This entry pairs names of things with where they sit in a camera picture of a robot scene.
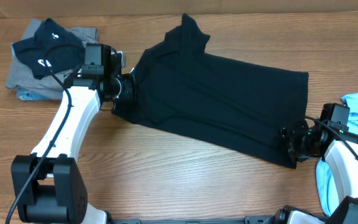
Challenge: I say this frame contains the black t-shirt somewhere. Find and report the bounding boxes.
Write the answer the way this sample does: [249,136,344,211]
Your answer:
[114,15,309,169]

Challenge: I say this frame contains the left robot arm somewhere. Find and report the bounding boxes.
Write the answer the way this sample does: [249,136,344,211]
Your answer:
[5,44,137,223]

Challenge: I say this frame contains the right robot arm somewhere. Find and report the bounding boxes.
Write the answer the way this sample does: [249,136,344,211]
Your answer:
[266,103,358,224]

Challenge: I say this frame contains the folded black Nike shirt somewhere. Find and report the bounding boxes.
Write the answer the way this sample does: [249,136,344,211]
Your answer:
[12,18,85,80]

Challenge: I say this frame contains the folded light blue garment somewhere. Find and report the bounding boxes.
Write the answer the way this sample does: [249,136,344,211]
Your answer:
[16,89,48,101]

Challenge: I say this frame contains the folded grey garment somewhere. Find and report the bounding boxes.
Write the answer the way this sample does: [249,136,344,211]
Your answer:
[5,27,98,100]

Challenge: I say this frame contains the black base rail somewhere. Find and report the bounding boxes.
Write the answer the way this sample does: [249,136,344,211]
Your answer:
[108,215,274,224]

